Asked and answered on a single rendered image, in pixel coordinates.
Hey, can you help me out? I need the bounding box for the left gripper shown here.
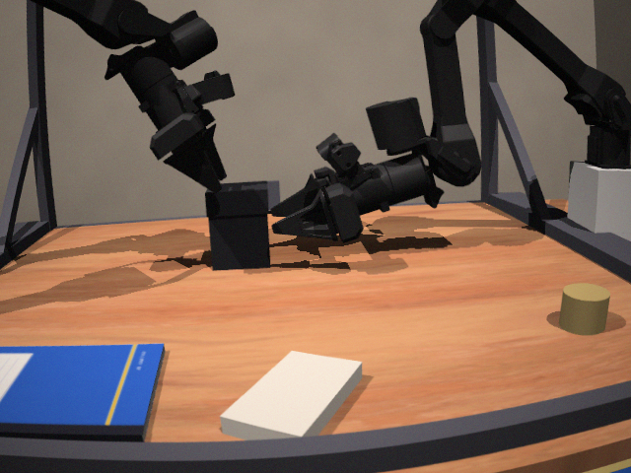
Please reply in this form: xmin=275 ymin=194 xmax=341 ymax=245
xmin=270 ymin=163 xmax=395 ymax=243

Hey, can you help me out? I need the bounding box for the blue notebook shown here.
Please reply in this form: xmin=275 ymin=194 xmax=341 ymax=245
xmin=0 ymin=343 xmax=166 ymax=442

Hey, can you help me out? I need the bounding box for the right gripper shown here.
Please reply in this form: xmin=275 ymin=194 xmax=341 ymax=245
xmin=138 ymin=74 xmax=227 ymax=193

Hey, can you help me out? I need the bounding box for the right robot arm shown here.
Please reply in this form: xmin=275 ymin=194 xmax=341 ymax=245
xmin=31 ymin=0 xmax=235 ymax=114

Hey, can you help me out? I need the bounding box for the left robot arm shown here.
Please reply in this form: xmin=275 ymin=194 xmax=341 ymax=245
xmin=316 ymin=0 xmax=631 ymax=208

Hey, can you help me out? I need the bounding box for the white flat rectangular block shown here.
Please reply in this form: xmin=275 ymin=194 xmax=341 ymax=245
xmin=220 ymin=351 xmax=362 ymax=440

